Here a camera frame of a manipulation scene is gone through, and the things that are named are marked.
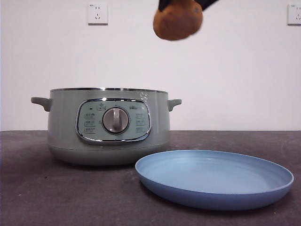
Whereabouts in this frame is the pale green electric steamer pot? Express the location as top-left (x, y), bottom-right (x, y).
top-left (30, 87), bottom-right (182, 166)

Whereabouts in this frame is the blue round plate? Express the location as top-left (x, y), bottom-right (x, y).
top-left (135, 149), bottom-right (294, 211)

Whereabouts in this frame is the white wall socket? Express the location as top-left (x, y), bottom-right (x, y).
top-left (88, 3), bottom-right (109, 25)
top-left (286, 4), bottom-right (301, 25)

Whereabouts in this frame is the brown potato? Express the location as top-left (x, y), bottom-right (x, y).
top-left (152, 0), bottom-right (204, 41)

